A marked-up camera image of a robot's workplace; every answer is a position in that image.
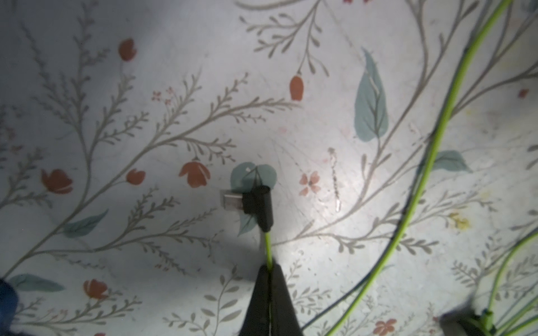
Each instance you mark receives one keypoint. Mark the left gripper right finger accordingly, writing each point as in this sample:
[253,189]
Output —
[283,317]

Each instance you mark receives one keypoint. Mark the green wired earphones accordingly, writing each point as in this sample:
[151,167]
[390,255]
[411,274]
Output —
[431,157]
[256,210]

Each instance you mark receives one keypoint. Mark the floral table mat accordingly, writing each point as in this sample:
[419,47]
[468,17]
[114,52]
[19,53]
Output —
[123,123]

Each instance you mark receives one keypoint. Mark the black smartphone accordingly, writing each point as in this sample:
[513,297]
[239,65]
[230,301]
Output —
[9,303]

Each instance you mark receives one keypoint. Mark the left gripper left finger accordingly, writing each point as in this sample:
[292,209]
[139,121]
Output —
[257,318]

